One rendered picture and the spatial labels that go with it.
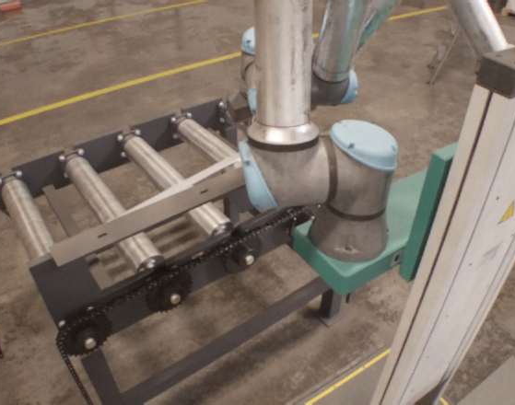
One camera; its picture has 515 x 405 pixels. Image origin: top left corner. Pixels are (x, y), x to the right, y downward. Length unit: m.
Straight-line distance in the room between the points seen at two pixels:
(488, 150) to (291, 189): 0.30
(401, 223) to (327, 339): 1.55
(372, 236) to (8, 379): 2.11
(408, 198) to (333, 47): 0.38
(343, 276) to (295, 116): 0.31
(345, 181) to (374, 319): 1.87
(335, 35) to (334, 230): 0.34
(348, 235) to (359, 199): 0.08
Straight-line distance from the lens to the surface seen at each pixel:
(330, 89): 0.90
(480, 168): 0.74
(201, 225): 1.68
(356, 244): 0.82
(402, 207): 0.99
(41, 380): 2.50
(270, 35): 0.66
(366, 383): 1.95
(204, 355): 1.96
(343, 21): 0.79
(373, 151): 0.72
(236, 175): 1.43
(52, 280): 1.33
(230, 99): 1.06
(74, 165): 2.11
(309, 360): 2.35
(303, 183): 0.71
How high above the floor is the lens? 1.98
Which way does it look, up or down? 38 degrees down
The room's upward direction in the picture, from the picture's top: straight up
